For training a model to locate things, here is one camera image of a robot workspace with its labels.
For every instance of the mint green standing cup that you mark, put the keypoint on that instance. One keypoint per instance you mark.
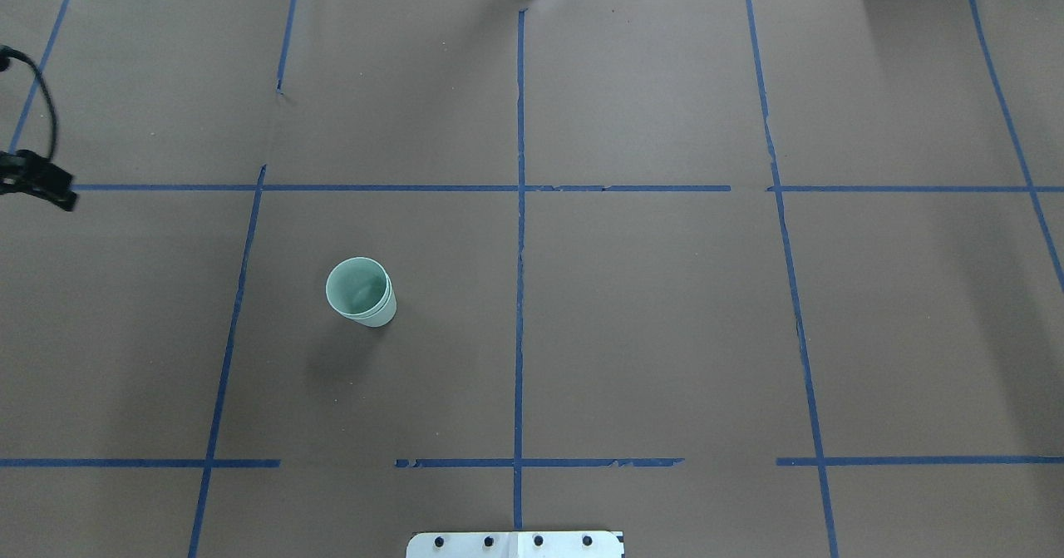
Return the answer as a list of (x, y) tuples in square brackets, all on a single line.
[(369, 301)]

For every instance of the brown paper table mat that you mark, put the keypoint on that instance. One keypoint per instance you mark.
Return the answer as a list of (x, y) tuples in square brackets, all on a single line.
[(735, 278)]

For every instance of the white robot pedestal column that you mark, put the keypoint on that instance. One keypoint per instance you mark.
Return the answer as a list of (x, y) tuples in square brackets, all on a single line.
[(517, 544)]

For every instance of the mint green cup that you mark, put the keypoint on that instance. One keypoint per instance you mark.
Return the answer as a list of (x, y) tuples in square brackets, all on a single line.
[(369, 301), (352, 268)]

